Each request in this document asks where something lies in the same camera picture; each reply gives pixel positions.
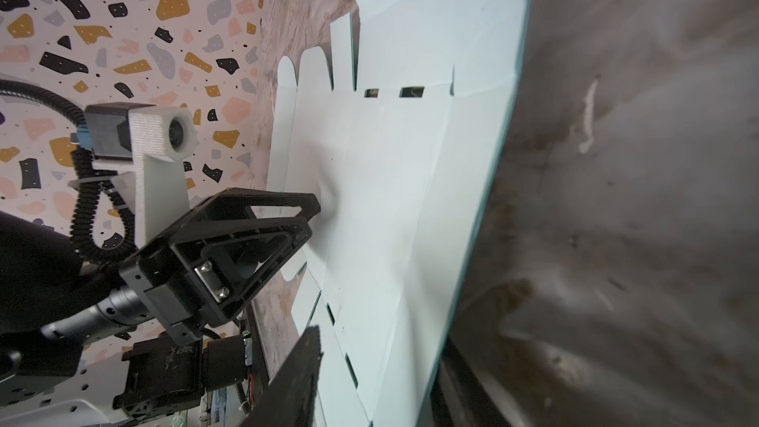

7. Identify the mint paper box sheet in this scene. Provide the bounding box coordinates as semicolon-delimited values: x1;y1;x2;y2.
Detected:
267;0;530;426

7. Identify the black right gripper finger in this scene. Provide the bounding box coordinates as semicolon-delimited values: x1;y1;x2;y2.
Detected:
241;326;322;427

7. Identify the black corrugated left cable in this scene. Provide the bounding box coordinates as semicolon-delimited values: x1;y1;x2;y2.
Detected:
0;79;138;265

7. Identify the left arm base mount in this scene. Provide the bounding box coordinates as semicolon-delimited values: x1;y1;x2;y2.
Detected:
113;335;248;426

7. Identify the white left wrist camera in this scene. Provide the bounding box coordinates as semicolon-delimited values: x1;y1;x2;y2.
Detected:
77;102;199;247

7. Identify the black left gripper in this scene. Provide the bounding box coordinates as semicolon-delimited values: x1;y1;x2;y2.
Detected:
119;188;321;344

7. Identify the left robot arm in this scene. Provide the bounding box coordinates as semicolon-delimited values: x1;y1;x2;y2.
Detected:
1;188;320;405

